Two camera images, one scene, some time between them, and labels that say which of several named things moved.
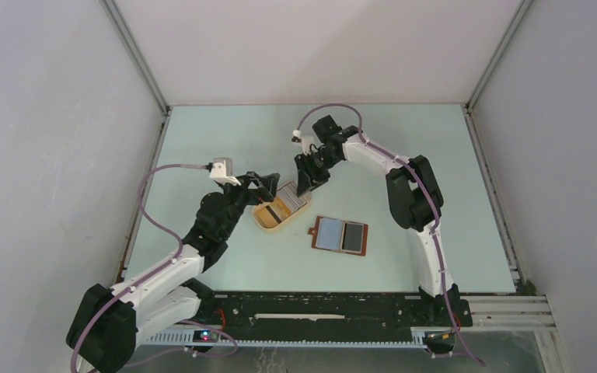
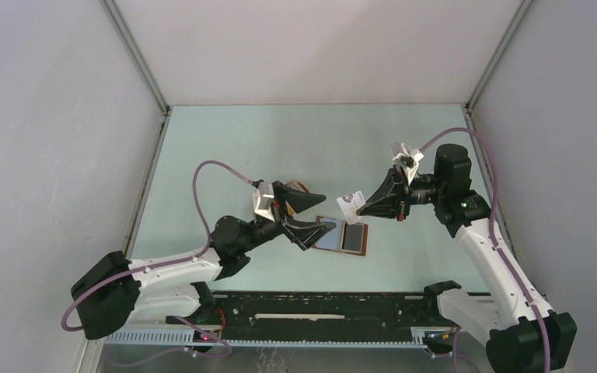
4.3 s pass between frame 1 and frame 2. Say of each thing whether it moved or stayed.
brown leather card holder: stayed
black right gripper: moved
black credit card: stayed
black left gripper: moved
